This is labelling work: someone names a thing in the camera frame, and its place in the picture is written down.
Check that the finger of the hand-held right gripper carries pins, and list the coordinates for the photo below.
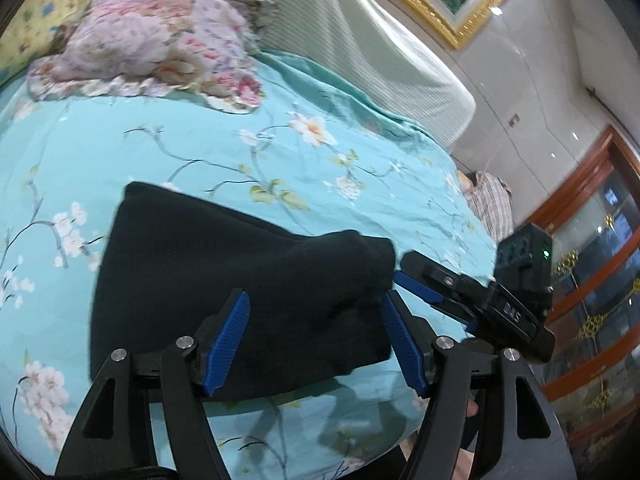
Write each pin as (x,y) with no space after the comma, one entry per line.
(430,297)
(440,275)

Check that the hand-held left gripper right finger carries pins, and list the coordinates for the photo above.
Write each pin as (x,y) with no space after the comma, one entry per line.
(405,345)

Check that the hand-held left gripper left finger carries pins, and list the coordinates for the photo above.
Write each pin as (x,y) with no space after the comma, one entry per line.
(227,342)

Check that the black pants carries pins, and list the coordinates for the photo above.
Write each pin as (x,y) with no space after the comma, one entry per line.
(225,250)

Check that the wooden glass cabinet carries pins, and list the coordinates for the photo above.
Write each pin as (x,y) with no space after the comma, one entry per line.
(595,270)

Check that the plaid cloth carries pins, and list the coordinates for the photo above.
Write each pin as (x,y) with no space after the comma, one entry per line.
(492,200)

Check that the teal floral bed sheet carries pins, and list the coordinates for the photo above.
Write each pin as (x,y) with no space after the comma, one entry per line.
(200,135)

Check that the white ribbed headboard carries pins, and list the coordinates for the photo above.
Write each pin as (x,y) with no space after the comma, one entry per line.
(350,35)

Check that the pink floral ruffled pillow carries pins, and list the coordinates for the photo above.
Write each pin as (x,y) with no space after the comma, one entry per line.
(150,35)

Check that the yellow printed pillow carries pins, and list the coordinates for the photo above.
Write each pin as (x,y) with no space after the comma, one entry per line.
(35,15)

